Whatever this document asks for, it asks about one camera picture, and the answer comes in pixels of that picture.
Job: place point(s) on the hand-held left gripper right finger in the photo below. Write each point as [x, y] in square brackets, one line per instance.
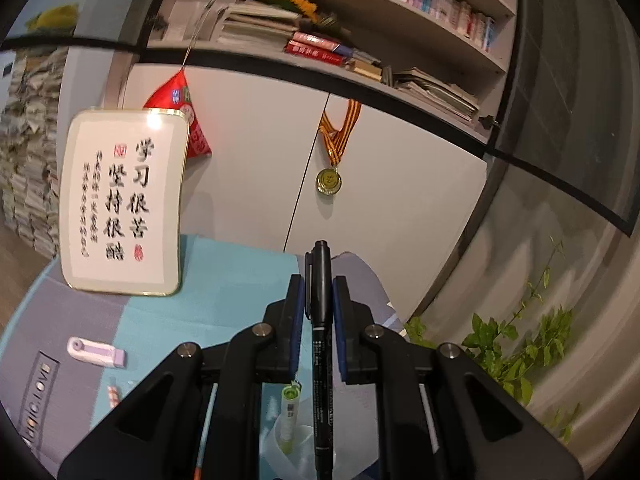
[340, 320]

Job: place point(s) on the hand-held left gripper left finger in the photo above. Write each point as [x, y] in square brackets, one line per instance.
[296, 320]

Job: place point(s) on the black marker pen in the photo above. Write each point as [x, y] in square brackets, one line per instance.
[320, 285]

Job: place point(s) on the green highlighter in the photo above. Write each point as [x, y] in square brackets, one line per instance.
[289, 410]

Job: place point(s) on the light blue pencil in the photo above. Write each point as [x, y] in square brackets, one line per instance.
[206, 425]

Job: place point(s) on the gold medal with striped ribbon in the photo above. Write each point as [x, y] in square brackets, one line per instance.
[329, 181]

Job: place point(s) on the green leafy plant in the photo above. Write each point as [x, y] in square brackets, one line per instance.
[490, 340]

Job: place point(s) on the white bookcase cabinet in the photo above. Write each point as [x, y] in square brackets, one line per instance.
[400, 160]

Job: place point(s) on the small red and white eraser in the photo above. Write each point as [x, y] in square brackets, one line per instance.
[114, 396]

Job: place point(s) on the white and purple correction tape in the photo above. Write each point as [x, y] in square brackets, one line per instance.
[95, 351]

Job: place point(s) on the framed calligraphy sign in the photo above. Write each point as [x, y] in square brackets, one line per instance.
[125, 200]

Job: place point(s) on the red hanging ornament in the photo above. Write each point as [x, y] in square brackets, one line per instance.
[197, 130]

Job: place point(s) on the pile of magazines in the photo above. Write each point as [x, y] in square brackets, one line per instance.
[435, 92]

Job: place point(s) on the beige book stack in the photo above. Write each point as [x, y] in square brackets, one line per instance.
[365, 69]

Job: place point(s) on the red book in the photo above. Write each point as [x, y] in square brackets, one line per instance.
[315, 55]
[320, 40]

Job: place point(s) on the pile of newspapers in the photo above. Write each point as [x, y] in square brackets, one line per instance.
[30, 135]

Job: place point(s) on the glass cabinet door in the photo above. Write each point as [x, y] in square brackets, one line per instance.
[575, 85]
[100, 15]

